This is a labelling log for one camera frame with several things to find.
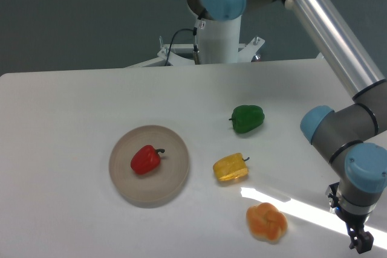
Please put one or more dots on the green toy pepper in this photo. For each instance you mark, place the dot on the green toy pepper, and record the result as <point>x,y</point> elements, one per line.
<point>246,118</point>

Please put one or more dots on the beige round plate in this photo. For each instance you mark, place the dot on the beige round plate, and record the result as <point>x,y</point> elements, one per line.
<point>160,185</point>

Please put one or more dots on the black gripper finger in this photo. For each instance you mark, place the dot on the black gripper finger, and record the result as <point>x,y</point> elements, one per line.
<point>361,240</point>

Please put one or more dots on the yellow toy pepper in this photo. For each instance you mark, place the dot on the yellow toy pepper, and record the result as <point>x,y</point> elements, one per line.
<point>231,167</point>

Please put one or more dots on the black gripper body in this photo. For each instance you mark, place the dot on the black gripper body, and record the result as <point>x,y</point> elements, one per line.
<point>355,216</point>

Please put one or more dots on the red toy pepper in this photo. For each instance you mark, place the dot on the red toy pepper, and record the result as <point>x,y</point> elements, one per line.
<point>146,159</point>

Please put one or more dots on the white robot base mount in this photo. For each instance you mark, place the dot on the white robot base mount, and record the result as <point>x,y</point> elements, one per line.
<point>214,42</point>

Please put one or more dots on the orange toy bread roll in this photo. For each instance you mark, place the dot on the orange toy bread roll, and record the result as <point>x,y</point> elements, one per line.
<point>266,222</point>

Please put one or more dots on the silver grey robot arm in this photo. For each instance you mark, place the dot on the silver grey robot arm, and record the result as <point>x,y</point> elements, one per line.
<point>342,138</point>

